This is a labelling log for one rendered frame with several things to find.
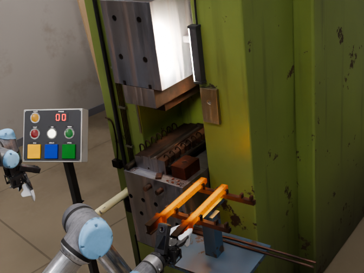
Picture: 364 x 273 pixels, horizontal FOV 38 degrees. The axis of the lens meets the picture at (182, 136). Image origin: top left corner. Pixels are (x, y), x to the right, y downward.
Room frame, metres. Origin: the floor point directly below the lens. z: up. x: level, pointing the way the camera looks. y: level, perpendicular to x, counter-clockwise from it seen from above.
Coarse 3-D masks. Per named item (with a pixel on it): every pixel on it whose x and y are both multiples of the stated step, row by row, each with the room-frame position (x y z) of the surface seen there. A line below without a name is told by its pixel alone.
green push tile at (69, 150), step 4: (64, 144) 2.50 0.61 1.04; (68, 144) 2.50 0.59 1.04; (72, 144) 2.49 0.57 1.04; (64, 148) 2.49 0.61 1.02; (68, 148) 2.48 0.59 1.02; (72, 148) 2.48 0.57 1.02; (64, 152) 2.48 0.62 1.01; (68, 152) 2.47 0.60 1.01; (72, 152) 2.47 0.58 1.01; (64, 156) 2.47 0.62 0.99; (68, 156) 2.46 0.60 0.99; (72, 156) 2.46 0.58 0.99
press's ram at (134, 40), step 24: (120, 0) 2.35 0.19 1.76; (144, 0) 2.28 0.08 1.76; (168, 0) 2.33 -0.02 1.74; (120, 24) 2.36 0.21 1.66; (144, 24) 2.26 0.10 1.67; (168, 24) 2.31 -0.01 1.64; (120, 48) 2.37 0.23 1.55; (144, 48) 2.28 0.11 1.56; (168, 48) 2.29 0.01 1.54; (120, 72) 2.39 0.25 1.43; (144, 72) 2.29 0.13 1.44; (168, 72) 2.28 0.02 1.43; (192, 72) 2.41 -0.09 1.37
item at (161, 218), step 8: (200, 184) 2.01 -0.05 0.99; (184, 192) 1.96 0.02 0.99; (192, 192) 1.96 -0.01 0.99; (176, 200) 1.90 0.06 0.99; (184, 200) 1.91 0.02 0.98; (168, 208) 1.85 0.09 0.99; (160, 216) 1.78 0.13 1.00; (168, 216) 1.82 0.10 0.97; (152, 224) 1.74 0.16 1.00; (152, 232) 1.73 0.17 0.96
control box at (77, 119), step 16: (32, 112) 2.64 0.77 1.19; (48, 112) 2.61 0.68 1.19; (64, 112) 2.59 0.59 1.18; (80, 112) 2.56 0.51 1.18; (32, 128) 2.60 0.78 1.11; (48, 128) 2.57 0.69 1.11; (64, 128) 2.55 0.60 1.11; (80, 128) 2.52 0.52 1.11; (32, 144) 2.56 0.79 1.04; (48, 144) 2.53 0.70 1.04; (80, 144) 2.48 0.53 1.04; (32, 160) 2.52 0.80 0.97; (48, 160) 2.49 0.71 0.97; (64, 160) 2.47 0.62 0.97; (80, 160) 2.44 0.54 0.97
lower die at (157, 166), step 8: (184, 128) 2.62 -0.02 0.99; (200, 128) 2.58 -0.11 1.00; (168, 136) 2.56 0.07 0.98; (176, 136) 2.53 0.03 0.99; (192, 136) 2.50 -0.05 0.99; (200, 136) 2.49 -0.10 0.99; (152, 144) 2.49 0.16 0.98; (160, 144) 2.46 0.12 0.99; (176, 144) 2.42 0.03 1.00; (192, 144) 2.44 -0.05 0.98; (144, 152) 2.41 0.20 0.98; (152, 152) 2.38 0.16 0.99; (168, 152) 2.35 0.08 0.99; (176, 152) 2.34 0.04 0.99; (184, 152) 2.38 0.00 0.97; (136, 160) 2.39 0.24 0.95; (144, 160) 2.35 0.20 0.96; (152, 160) 2.32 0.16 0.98; (160, 160) 2.28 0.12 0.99; (168, 160) 2.29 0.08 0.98; (144, 168) 2.36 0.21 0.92; (152, 168) 2.32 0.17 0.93; (160, 168) 2.29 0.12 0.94
